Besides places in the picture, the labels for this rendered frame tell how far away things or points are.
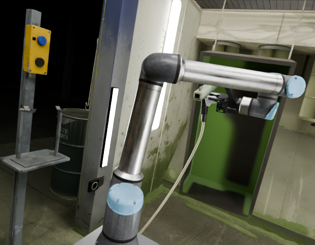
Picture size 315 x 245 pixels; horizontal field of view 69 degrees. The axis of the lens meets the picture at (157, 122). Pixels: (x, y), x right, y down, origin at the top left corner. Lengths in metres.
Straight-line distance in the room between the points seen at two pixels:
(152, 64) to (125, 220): 0.62
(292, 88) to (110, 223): 0.91
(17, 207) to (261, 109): 1.59
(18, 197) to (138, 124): 1.05
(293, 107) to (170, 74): 2.46
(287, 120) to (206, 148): 1.30
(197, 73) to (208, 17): 2.17
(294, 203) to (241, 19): 2.06
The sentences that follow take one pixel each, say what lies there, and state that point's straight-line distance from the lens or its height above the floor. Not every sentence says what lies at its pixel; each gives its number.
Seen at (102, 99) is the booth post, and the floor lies 1.17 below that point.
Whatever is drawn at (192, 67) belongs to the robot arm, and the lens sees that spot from 0.92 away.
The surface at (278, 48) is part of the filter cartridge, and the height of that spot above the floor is 1.94.
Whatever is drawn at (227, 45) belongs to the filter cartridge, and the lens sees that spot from 3.01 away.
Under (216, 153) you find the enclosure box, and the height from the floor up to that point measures 0.82.
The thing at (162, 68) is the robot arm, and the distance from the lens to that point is 0.89.
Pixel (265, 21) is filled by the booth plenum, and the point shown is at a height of 2.20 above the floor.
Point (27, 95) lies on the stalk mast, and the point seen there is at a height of 1.16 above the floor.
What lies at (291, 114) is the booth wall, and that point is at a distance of 3.21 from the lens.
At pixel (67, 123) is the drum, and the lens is 2.48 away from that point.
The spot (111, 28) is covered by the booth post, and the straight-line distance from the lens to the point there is 1.80.
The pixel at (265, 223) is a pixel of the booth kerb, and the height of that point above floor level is 0.13.
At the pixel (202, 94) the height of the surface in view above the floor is 1.35.
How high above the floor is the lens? 1.38
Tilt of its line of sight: 10 degrees down
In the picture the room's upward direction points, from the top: 11 degrees clockwise
